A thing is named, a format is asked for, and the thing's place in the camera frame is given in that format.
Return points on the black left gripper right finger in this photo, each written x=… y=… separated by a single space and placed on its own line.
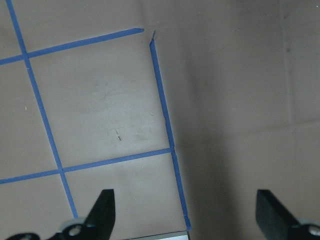
x=277 y=223

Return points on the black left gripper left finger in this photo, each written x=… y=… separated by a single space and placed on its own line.
x=99 y=223

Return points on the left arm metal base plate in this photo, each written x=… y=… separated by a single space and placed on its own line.
x=179 y=235

